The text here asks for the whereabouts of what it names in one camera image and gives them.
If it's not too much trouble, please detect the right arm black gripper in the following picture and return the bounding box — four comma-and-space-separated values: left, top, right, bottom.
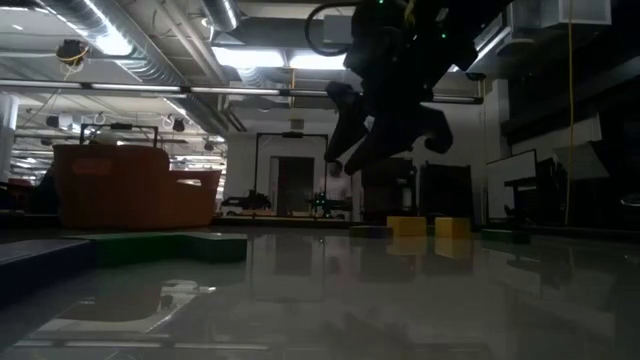
323, 0, 476, 175

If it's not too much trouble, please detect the green long wooden block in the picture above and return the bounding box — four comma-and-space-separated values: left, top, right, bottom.
64, 231, 249, 266
479, 228, 532, 245
348, 225, 395, 240

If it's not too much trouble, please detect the yellow long wooden block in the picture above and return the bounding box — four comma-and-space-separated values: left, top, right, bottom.
434, 216, 473, 240
386, 215, 428, 238

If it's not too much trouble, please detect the black monitor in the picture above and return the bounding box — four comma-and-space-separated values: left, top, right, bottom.
359, 156, 416, 190

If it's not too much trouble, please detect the bright ceiling light panel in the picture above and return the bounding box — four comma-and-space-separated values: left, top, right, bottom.
288, 49, 347, 72
212, 46, 286, 69

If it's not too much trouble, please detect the black upright panel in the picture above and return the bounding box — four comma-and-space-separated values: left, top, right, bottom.
418, 162, 475, 222

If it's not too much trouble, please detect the grey ceiling box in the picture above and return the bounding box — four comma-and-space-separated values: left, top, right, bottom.
322, 14, 352, 50

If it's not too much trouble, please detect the background workbench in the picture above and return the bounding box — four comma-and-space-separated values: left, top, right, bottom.
214, 209, 362, 226

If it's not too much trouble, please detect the whiteboard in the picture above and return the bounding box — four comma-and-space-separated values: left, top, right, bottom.
485, 148, 538, 220

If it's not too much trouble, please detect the white slanted panel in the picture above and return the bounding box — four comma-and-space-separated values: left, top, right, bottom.
510, 119, 610, 181

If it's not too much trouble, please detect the orange plastic bin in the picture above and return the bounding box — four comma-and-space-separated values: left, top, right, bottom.
53, 143, 223, 231

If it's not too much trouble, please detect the white ceiling box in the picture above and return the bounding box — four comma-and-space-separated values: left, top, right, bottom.
542, 0, 612, 27

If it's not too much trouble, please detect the purple long wooden block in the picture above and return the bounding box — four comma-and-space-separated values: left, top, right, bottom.
0, 238, 96, 306

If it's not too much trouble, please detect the white column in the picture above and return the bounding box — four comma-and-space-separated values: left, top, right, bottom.
0, 92, 20, 186

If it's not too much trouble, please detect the tall black gantry frame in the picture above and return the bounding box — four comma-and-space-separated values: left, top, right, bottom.
253, 131, 330, 217

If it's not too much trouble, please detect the right gripper black cable loop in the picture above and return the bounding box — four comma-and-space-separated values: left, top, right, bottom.
303, 1, 354, 58

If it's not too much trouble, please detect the silver round ceiling duct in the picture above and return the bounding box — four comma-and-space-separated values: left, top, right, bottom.
202, 0, 240, 33

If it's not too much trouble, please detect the silver spiral ceiling duct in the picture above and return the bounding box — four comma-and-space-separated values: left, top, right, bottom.
42, 0, 201, 90

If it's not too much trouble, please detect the black ceiling cable reel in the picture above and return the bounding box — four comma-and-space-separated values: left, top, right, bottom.
53, 38, 90, 69

